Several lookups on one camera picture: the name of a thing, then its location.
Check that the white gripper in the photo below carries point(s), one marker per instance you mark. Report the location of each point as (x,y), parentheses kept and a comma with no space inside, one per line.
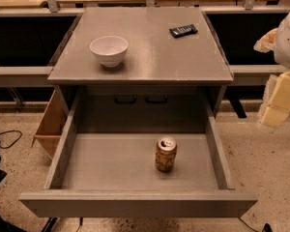
(289,43)

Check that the orange soda can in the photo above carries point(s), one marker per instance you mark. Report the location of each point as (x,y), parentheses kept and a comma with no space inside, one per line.
(166,151)

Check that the grey cabinet with counter top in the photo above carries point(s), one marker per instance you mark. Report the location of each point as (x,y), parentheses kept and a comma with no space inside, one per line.
(163,85)

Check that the open grey top drawer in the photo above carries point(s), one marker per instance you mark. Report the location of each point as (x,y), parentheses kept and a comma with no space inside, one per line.
(113,175)

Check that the black snack bar wrapper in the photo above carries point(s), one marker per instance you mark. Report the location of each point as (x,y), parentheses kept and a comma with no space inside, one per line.
(181,31)

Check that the white ceramic bowl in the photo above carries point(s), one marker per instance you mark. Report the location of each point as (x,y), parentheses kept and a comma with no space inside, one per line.
(109,51)

